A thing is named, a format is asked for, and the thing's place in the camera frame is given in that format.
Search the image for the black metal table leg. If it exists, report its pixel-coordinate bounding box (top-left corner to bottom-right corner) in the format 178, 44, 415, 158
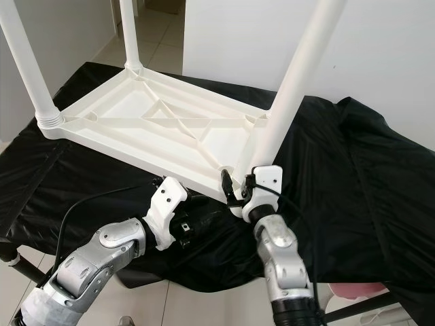
7, 253, 46, 285

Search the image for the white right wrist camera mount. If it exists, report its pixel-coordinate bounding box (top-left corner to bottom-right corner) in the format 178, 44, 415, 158
240, 165, 283, 218

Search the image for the pink stool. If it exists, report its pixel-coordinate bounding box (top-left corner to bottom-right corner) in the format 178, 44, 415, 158
330, 282, 388, 300

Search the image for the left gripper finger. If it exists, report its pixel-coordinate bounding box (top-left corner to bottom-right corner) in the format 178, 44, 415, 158
194, 200, 229, 223

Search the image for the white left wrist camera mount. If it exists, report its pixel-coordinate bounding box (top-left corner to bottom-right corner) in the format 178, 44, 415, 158
144, 177, 189, 251

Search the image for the white plastic table top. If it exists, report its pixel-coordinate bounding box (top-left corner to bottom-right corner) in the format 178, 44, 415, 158
37, 66, 279, 218

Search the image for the black metal bar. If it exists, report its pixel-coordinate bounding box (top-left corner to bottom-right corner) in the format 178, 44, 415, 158
326, 292, 406, 324

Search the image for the dark grey table base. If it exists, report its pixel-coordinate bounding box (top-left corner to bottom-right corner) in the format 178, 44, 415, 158
122, 271, 164, 287

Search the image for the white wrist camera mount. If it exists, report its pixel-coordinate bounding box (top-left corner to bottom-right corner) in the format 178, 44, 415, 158
240, 165, 283, 218
144, 177, 189, 251

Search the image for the black cloth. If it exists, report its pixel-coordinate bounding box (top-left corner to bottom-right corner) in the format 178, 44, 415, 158
0, 62, 435, 325

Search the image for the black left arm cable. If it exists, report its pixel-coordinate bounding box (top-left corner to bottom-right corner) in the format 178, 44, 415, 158
58, 180, 164, 272

